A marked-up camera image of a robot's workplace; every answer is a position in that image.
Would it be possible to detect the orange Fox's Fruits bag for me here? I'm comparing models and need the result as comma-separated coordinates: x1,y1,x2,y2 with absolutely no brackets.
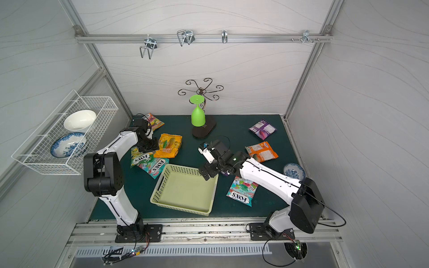
245,141,278,163

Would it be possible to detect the pale green plastic basket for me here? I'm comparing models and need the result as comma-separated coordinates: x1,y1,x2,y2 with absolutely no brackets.
150,164,219,216

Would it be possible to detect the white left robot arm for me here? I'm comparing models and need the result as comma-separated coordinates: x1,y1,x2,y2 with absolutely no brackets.
83,126,153,241

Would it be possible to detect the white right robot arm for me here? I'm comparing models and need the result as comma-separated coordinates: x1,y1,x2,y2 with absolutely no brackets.
198,140,325,239

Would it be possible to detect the Fox's Fruits bag far corner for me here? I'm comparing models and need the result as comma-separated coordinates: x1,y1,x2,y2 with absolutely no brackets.
145,113,165,131

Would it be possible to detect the yellow Cocoaland gummy bag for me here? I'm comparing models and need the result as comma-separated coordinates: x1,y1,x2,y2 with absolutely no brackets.
154,134,182,159

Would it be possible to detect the teal Fox's Mint Blossom bag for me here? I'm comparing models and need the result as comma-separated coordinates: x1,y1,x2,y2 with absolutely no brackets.
137,158,169,179

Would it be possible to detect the teal Fox's mint bag right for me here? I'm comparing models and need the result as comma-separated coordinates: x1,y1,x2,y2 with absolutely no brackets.
226,176,259,207

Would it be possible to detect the dark oval stand base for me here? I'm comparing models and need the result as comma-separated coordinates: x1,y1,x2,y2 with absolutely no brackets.
192,115,216,139

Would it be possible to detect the purple candy bag far right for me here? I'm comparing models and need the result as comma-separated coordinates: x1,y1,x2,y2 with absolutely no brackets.
249,119,277,140

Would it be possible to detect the green plastic wine glass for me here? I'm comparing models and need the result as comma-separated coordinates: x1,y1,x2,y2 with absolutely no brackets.
189,94,206,127

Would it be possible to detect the small blue patterned bowl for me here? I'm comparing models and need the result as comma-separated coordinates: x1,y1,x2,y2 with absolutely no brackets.
283,163,306,180

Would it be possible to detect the white bowl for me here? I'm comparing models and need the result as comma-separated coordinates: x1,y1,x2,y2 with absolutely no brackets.
63,110,97,133

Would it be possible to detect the blue patterned plate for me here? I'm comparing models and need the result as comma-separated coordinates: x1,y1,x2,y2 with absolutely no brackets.
50,132,87,158

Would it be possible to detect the metal double hook left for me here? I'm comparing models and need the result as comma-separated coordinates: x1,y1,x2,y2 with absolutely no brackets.
139,35,158,59

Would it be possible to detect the metal double hook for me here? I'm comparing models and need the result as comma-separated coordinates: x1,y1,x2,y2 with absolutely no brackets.
139,35,158,59
177,30,195,46

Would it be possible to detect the metal double hook middle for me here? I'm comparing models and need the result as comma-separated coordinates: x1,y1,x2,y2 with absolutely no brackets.
177,30,195,46

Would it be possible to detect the metal single hook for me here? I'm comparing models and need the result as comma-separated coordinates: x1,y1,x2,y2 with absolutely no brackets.
221,30,228,44

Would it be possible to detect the metal hook right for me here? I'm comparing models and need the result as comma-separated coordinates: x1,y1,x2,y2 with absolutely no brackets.
290,30,320,44

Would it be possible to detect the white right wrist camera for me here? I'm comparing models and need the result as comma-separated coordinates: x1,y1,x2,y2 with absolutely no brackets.
198,142,215,164

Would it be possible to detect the white wire wall basket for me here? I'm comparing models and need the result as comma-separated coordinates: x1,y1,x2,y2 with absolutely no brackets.
12,90,118,175

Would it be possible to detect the white perforated cable duct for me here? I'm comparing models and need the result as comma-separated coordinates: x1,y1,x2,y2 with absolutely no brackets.
75,243,272,258

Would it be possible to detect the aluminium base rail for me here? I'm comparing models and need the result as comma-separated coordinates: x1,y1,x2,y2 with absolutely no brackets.
66,217,343,249

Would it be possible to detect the aluminium crossbar rail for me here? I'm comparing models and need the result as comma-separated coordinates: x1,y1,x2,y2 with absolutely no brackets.
76,32,334,44

